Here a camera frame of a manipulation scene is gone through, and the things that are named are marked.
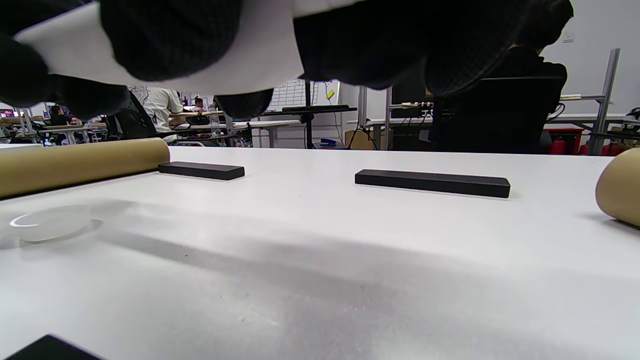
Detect person's right hand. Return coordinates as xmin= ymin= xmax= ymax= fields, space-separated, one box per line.
xmin=100 ymin=0 xmax=531 ymax=121

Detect person's left hand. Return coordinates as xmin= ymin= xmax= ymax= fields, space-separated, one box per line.
xmin=0 ymin=0 xmax=132 ymax=121

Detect brown cardboard mailing tube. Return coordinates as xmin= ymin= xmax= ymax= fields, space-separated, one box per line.
xmin=595 ymin=147 xmax=640 ymax=228
xmin=0 ymin=137 xmax=171 ymax=200

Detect white poster purple lettering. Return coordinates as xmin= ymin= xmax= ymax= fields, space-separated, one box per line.
xmin=15 ymin=0 xmax=366 ymax=96

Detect black bar weight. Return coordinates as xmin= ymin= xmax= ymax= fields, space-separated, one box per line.
xmin=158 ymin=161 xmax=246 ymax=181
xmin=2 ymin=334 xmax=103 ymax=360
xmin=355 ymin=169 xmax=511 ymax=199

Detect black shoulder bag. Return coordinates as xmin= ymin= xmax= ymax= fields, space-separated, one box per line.
xmin=107 ymin=92 xmax=158 ymax=141

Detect white metal pole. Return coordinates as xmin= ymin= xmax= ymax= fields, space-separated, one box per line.
xmin=357 ymin=86 xmax=369 ymax=128

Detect white office desk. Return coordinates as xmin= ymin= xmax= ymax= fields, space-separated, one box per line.
xmin=347 ymin=112 xmax=636 ymax=151

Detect brown cardboard box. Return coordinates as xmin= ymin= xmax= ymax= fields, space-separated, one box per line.
xmin=345 ymin=129 xmax=381 ymax=151

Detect whiteboard with grid chart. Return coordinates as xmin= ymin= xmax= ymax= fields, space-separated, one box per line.
xmin=270 ymin=79 xmax=341 ymax=112

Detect black office chair chrome base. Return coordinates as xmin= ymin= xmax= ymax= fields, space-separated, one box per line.
xmin=432 ymin=75 xmax=568 ymax=154

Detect black monitor stand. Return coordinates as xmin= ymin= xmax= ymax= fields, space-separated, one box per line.
xmin=260 ymin=80 xmax=358 ymax=149

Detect long white background table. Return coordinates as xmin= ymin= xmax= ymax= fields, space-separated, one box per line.
xmin=170 ymin=110 xmax=302 ymax=148

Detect red storage cabinet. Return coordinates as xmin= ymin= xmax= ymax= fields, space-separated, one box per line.
xmin=542 ymin=124 xmax=585 ymax=155

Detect silver aluminium frame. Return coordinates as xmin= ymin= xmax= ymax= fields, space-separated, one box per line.
xmin=560 ymin=48 xmax=622 ymax=156

